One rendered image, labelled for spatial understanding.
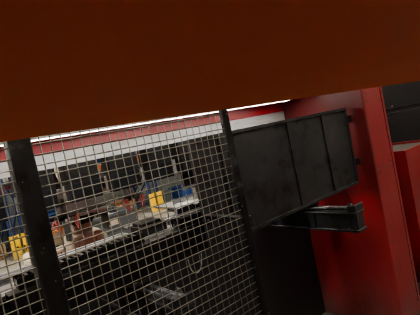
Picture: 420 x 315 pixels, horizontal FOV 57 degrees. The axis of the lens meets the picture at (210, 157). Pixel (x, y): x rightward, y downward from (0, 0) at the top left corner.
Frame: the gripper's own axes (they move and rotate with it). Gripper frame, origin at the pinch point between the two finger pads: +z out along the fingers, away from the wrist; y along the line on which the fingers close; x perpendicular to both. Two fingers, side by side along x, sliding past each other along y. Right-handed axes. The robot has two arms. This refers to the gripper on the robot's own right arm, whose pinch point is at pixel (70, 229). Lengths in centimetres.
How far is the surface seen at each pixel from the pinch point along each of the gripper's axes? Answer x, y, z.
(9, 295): -72, -53, 36
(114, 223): 195, 127, -53
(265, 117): -65, 117, -10
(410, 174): -94, 173, 65
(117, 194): 566, 360, -227
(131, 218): 196, 151, -52
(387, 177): -94, 145, 60
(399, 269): -69, 139, 108
